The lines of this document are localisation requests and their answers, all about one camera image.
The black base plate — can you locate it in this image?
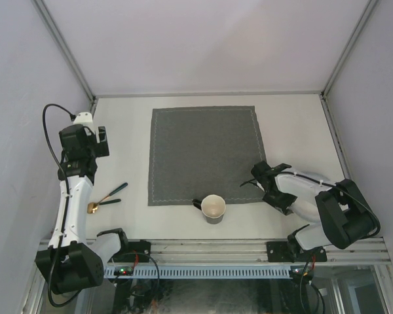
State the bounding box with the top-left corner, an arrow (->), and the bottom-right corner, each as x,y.
113,240 -> 151,263
266,241 -> 328,263

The dark mug cream inside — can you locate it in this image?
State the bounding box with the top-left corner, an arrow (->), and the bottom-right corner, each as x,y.
192,194 -> 226,224

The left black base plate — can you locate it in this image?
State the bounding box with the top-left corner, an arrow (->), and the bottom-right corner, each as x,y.
113,240 -> 151,263

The gold spoon green handle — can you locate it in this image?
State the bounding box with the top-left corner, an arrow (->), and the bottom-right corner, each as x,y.
87,183 -> 128,214

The blue slotted cable duct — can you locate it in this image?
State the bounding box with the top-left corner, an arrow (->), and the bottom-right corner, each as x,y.
104,265 -> 291,279

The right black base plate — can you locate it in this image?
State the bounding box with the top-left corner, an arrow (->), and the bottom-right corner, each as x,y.
266,241 -> 328,263

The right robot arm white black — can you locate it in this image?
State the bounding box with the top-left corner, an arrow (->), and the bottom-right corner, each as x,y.
243,160 -> 381,262

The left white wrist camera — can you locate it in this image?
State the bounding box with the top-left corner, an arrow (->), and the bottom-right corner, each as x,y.
73,112 -> 95,133

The aluminium front rail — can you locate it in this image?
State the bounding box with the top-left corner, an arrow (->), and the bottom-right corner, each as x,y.
35,237 -> 391,264

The gold fork green handle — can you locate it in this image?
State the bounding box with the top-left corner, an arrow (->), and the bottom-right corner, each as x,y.
99,199 -> 121,205

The white bowl plate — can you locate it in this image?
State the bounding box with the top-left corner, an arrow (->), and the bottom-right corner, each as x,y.
290,171 -> 331,223

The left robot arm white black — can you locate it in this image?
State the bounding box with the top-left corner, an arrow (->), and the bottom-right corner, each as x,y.
35,112 -> 130,307

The grey cloth napkin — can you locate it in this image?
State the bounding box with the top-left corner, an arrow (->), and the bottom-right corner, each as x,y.
148,106 -> 266,206

